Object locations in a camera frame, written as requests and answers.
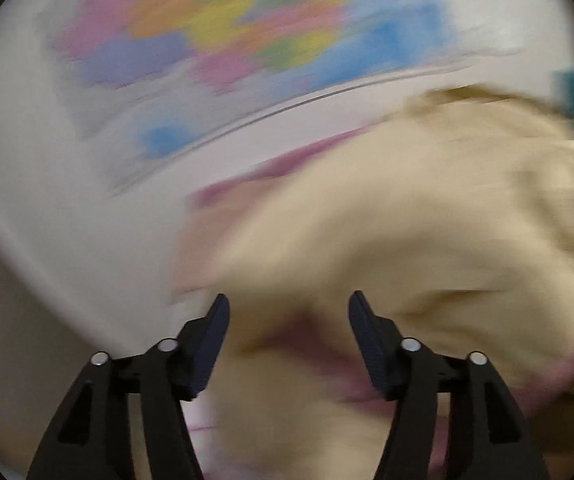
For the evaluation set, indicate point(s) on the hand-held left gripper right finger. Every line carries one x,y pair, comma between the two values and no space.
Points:
367,342

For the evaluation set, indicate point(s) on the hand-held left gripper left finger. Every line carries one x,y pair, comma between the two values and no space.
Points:
213,340

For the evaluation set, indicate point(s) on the cream garment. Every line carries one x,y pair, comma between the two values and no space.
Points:
417,220

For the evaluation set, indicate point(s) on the pink printed blanket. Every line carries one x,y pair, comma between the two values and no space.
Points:
292,160

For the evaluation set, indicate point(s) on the colourful wall map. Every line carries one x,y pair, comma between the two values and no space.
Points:
207,30

